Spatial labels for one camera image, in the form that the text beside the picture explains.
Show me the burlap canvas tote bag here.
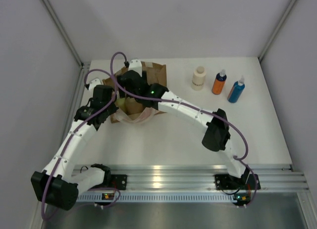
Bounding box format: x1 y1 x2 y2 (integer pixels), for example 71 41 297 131
110 61 167 124

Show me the beige pump bottle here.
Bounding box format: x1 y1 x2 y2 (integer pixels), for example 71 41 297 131
124 97 144 115

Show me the white round cap bottle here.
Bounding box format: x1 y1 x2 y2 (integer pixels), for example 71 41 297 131
191 66 206 91

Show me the blue orange spray bottle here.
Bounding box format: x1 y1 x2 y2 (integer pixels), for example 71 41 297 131
211 69 227 95

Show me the dark blue spray bottle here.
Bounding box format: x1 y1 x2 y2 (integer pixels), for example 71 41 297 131
227 76 245 103

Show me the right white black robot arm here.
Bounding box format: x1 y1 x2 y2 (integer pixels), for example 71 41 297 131
117 70 260 190

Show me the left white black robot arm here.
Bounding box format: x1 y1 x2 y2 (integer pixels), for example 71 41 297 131
31 85 118 210

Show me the yellow-green squeeze bottle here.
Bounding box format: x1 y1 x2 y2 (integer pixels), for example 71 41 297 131
115 98 126 112

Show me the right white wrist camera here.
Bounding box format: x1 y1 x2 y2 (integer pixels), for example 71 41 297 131
127 59 143 76

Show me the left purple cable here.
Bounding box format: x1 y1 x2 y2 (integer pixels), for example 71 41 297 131
41 69 122 222

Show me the slotted cable duct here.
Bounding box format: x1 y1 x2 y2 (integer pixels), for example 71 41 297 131
77 192 248 203

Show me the left aluminium frame post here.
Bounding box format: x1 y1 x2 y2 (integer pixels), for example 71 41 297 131
40 0 83 67

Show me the aluminium frame post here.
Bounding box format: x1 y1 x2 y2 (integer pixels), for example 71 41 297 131
40 0 83 67
258 0 299 63

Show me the aluminium mounting rail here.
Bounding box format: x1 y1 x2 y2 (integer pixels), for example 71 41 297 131
74 164 309 194

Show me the right aluminium frame post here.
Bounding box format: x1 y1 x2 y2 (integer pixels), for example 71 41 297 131
258 0 299 63

